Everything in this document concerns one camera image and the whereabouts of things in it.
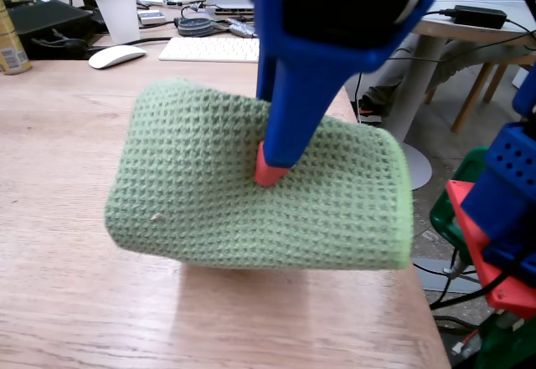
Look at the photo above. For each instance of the black round case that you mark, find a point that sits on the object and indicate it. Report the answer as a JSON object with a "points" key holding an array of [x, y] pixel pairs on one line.
{"points": [[196, 27]]}

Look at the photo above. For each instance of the wooden chair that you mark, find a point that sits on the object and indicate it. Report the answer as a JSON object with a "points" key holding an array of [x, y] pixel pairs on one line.
{"points": [[473, 97]]}

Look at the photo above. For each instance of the white paper cup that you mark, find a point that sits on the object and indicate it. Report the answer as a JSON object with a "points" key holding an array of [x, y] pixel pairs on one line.
{"points": [[119, 17]]}

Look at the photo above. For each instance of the black power adapter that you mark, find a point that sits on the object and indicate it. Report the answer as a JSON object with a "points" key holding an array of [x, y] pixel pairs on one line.
{"points": [[479, 16]]}

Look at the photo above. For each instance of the white flat device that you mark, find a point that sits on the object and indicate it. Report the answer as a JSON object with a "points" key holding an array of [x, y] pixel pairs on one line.
{"points": [[153, 0]]}

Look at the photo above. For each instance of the black orange shoe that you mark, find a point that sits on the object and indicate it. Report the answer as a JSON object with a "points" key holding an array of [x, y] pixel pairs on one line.
{"points": [[369, 111]]}

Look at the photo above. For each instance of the person leg grey trousers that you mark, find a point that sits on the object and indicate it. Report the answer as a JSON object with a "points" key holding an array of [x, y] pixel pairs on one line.
{"points": [[460, 57]]}

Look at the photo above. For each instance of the silver crumpled adapter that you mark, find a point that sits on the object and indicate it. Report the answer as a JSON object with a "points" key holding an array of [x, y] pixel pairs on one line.
{"points": [[243, 28]]}

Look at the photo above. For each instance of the black box device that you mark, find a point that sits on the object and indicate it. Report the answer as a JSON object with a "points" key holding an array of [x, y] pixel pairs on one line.
{"points": [[46, 22]]}

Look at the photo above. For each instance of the small white box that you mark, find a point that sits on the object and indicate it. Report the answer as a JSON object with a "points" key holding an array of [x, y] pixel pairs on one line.
{"points": [[151, 17]]}

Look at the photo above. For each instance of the blue gripper black motor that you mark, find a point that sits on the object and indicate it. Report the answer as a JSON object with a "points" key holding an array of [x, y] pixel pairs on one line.
{"points": [[293, 93]]}

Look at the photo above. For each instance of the grey floor plate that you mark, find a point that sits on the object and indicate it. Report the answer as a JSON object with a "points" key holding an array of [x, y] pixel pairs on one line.
{"points": [[435, 277]]}

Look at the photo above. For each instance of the green waffle cloth black trim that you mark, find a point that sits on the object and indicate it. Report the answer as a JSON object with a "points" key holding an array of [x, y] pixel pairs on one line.
{"points": [[188, 176]]}

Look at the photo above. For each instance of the yellow drink can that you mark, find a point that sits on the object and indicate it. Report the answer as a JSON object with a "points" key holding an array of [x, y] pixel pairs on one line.
{"points": [[11, 47]]}

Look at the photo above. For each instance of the white keyboard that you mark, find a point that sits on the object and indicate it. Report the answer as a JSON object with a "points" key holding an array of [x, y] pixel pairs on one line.
{"points": [[209, 49]]}

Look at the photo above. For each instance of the white computer mouse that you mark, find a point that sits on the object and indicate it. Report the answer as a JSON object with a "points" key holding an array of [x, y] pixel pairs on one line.
{"points": [[115, 56]]}

